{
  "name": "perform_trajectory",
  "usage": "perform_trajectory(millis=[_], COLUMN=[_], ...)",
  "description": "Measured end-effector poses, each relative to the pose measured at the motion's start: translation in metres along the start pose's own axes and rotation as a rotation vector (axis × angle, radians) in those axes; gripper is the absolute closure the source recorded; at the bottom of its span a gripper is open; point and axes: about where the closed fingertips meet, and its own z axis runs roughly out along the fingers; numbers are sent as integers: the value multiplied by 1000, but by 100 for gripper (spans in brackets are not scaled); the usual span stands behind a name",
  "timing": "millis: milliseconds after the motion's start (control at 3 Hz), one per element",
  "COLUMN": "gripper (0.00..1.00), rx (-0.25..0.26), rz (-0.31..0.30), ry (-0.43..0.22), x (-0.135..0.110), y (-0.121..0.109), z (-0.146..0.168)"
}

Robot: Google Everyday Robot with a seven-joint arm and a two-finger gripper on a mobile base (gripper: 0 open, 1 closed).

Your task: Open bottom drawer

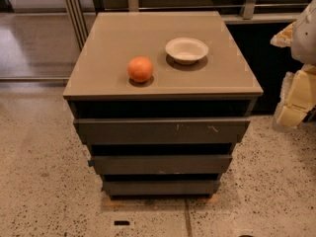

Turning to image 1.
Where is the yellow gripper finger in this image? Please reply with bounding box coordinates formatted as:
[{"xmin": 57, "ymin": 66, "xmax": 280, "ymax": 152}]
[
  {"xmin": 270, "ymin": 23, "xmax": 295, "ymax": 47},
  {"xmin": 276, "ymin": 106, "xmax": 307, "ymax": 127}
]

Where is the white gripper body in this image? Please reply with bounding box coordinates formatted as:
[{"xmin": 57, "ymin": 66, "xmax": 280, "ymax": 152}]
[{"xmin": 284, "ymin": 65, "xmax": 316, "ymax": 116}]

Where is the grey bottom drawer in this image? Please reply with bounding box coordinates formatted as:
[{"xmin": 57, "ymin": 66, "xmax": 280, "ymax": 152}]
[{"xmin": 103, "ymin": 180, "xmax": 220, "ymax": 197}]

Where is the grey drawer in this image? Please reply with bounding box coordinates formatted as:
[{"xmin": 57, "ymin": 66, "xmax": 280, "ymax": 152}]
[
  {"xmin": 74, "ymin": 118, "xmax": 250, "ymax": 145},
  {"xmin": 103, "ymin": 180, "xmax": 220, "ymax": 197},
  {"xmin": 91, "ymin": 155, "xmax": 232, "ymax": 175}
]

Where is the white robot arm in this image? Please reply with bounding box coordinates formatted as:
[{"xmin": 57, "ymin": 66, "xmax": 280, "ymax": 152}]
[{"xmin": 271, "ymin": 0, "xmax": 316, "ymax": 132}]

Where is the grey drawer cabinet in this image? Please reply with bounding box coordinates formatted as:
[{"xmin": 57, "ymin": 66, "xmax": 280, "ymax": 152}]
[{"xmin": 63, "ymin": 12, "xmax": 263, "ymax": 183}]

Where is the grey middle drawer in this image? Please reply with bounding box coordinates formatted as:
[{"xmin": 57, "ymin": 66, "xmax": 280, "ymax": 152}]
[{"xmin": 91, "ymin": 155, "xmax": 232, "ymax": 175}]

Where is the grey top drawer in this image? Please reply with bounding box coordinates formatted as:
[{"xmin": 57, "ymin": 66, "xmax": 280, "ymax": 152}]
[{"xmin": 74, "ymin": 118, "xmax": 250, "ymax": 145}]

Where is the white paper bowl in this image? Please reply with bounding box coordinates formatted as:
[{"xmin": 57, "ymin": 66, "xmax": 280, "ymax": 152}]
[{"xmin": 165, "ymin": 38, "xmax": 208, "ymax": 65}]

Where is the orange fruit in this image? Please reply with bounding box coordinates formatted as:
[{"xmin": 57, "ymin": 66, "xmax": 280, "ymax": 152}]
[{"xmin": 127, "ymin": 56, "xmax": 153, "ymax": 83}]

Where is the metal window frame rail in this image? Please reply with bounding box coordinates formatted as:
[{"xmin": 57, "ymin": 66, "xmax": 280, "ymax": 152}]
[{"xmin": 64, "ymin": 0, "xmax": 88, "ymax": 49}]

